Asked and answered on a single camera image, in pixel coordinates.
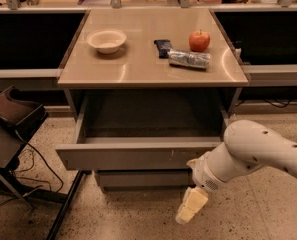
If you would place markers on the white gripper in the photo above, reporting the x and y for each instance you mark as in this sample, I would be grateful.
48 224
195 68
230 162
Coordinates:
204 176

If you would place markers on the white bowl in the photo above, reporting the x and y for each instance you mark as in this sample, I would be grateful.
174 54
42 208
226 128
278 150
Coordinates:
106 41

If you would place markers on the dark blue snack bar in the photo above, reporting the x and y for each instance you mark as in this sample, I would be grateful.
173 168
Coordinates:
163 46

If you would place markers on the silver foil snack bag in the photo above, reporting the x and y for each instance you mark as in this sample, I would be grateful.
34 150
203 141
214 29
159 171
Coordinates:
190 59

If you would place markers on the grey lower drawer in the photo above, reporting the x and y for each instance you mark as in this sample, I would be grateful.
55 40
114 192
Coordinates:
128 180

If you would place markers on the grey top drawer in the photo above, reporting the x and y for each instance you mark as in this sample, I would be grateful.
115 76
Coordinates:
144 129

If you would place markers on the grey metal cabinet table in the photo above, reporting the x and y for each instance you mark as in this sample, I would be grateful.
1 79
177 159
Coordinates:
137 63

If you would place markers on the grey drawer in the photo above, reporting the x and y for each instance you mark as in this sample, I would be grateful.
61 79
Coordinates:
128 180
144 129

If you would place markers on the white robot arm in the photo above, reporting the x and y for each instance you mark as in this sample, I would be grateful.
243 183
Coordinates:
247 146

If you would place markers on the dark brown side stand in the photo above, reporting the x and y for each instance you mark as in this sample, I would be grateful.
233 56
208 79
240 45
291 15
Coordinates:
19 121

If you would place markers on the red apple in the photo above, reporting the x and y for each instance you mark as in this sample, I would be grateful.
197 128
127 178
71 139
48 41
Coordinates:
199 41

